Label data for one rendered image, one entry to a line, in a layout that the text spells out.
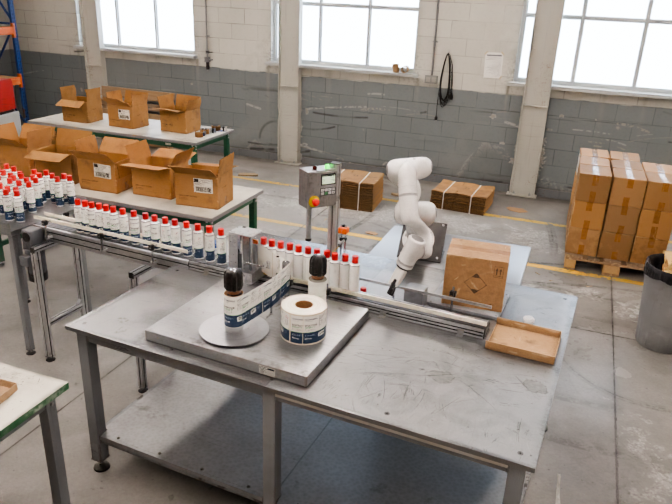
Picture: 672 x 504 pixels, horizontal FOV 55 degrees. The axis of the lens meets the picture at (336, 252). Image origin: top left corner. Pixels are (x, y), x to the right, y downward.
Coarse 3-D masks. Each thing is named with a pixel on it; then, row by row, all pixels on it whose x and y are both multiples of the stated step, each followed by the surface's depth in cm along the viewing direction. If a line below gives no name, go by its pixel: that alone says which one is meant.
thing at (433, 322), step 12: (192, 264) 359; (204, 264) 355; (300, 288) 333; (348, 300) 323; (360, 300) 322; (372, 312) 320; (396, 312) 315; (408, 312) 312; (420, 324) 311; (432, 324) 309; (444, 324) 306; (456, 324) 303; (480, 336) 300
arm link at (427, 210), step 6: (420, 204) 352; (426, 204) 351; (432, 204) 352; (420, 210) 350; (426, 210) 350; (432, 210) 350; (420, 216) 351; (426, 216) 350; (432, 216) 351; (426, 222) 354; (432, 222) 355; (408, 228) 367
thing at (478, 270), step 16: (464, 240) 337; (448, 256) 319; (464, 256) 317; (480, 256) 317; (496, 256) 318; (448, 272) 322; (464, 272) 320; (480, 272) 317; (496, 272) 315; (448, 288) 325; (464, 288) 323; (480, 288) 320; (496, 288) 318; (464, 304) 326; (496, 304) 321
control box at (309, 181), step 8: (304, 168) 321; (320, 168) 322; (304, 176) 318; (312, 176) 316; (320, 176) 318; (336, 176) 323; (304, 184) 319; (312, 184) 317; (320, 184) 320; (336, 184) 324; (304, 192) 321; (312, 192) 319; (304, 200) 322; (320, 200) 323; (328, 200) 325; (312, 208) 323
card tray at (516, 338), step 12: (504, 324) 313; (516, 324) 310; (528, 324) 307; (492, 336) 302; (504, 336) 303; (516, 336) 303; (528, 336) 303; (540, 336) 304; (552, 336) 304; (492, 348) 291; (504, 348) 289; (516, 348) 286; (528, 348) 293; (540, 348) 294; (552, 348) 294; (540, 360) 283; (552, 360) 281
